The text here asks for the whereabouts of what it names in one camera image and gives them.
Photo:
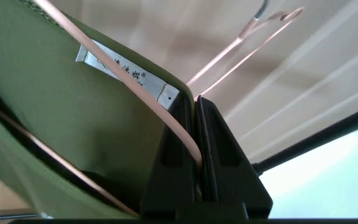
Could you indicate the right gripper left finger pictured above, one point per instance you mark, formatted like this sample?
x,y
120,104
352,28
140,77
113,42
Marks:
x,y
169,180

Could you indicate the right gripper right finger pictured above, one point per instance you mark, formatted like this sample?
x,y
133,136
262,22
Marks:
x,y
228,180

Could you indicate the green long-sleeved shirt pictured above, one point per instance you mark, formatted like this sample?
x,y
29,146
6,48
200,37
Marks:
x,y
57,109

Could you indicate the pink clothes hanger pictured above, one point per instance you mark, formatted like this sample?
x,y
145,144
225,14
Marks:
x,y
104,59

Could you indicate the black clothes rack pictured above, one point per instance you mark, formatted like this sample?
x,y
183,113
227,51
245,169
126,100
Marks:
x,y
322,137

